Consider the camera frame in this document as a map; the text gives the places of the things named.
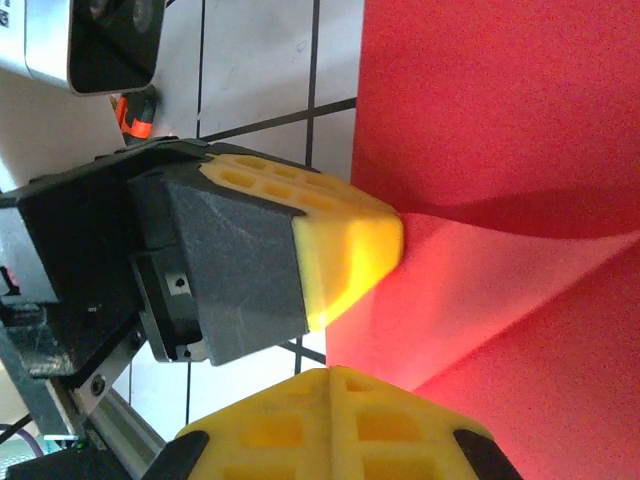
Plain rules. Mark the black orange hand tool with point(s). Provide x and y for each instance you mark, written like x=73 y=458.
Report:
x=132 y=122

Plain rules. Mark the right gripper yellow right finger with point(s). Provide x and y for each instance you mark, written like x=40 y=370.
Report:
x=390 y=440

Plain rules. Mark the black controller board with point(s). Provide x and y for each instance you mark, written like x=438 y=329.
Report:
x=60 y=465

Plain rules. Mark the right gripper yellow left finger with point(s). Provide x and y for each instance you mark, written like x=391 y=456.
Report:
x=270 y=440

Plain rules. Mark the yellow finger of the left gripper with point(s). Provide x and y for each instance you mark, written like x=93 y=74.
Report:
x=287 y=173
x=240 y=270

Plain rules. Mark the red paper sheet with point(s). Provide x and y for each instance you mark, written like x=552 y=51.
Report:
x=500 y=125

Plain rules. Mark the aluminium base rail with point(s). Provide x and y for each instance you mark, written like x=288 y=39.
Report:
x=120 y=425

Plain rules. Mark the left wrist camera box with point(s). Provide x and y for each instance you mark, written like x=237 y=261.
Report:
x=50 y=40

